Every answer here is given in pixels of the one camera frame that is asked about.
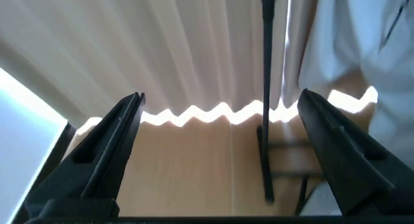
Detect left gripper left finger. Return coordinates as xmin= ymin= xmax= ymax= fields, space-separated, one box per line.
xmin=25 ymin=91 xmax=147 ymax=218

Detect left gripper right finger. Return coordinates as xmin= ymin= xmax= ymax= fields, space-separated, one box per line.
xmin=296 ymin=89 xmax=414 ymax=217

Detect pale grey shorts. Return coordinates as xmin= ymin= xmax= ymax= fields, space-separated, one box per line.
xmin=297 ymin=0 xmax=414 ymax=170

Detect black clothes rack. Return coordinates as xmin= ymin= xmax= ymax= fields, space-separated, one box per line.
xmin=256 ymin=0 xmax=324 ymax=204

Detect beige curtain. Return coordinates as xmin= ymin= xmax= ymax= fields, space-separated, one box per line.
xmin=0 ymin=0 xmax=369 ymax=128

